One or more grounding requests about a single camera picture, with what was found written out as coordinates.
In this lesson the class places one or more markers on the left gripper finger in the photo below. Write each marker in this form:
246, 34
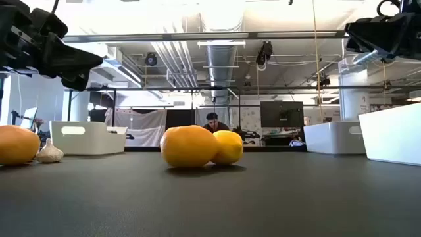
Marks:
77, 84
65, 59

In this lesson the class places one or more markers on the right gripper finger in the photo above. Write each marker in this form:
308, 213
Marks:
381, 34

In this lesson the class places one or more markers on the white garlic bulb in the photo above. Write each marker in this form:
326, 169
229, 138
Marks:
49, 154

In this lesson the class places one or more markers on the orange citrus fruit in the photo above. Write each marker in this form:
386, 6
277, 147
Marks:
189, 146
16, 145

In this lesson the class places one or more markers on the yellow lemon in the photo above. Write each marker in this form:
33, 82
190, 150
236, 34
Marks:
230, 148

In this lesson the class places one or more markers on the white round column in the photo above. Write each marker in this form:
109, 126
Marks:
79, 105
353, 98

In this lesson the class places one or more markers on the round black hanging reel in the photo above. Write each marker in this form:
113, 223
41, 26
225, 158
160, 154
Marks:
388, 59
151, 59

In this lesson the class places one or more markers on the pink flowers in vase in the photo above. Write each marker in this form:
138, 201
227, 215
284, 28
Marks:
38, 122

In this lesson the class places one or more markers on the white plastic basket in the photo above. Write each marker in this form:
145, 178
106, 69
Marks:
332, 140
87, 141
391, 135

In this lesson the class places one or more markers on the white computer screen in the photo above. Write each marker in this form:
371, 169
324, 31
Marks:
29, 118

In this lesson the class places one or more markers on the small black hanging device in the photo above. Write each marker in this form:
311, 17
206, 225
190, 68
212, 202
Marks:
324, 82

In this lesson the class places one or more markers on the white hanging cloth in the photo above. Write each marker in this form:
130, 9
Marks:
141, 126

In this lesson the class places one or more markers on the black computer monitor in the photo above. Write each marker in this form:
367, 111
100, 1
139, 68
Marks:
281, 113

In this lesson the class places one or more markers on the person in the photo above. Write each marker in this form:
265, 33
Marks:
213, 120

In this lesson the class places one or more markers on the white patterned sheet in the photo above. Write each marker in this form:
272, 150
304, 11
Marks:
248, 118

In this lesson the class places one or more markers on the black table mat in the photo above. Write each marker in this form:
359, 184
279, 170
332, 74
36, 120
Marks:
210, 204

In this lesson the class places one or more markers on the silver flexible duct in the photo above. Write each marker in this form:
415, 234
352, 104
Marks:
365, 57

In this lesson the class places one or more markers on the black background rig frame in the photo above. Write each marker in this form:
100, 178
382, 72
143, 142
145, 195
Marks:
296, 87

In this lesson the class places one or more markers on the grey overhead frame beam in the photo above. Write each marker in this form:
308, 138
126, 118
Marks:
197, 36

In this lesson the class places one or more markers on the silver round ventilation duct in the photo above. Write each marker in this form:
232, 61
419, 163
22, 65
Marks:
221, 75

